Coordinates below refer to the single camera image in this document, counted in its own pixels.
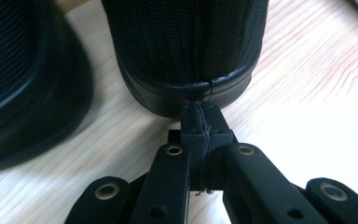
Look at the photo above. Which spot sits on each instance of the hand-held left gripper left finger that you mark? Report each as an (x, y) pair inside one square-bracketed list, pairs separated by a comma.
[(167, 180)]

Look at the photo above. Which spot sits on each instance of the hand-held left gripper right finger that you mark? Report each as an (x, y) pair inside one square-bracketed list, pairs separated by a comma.
[(254, 186)]

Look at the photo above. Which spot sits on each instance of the black lace-up shoe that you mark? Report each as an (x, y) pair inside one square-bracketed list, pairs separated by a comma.
[(183, 46), (21, 77)]

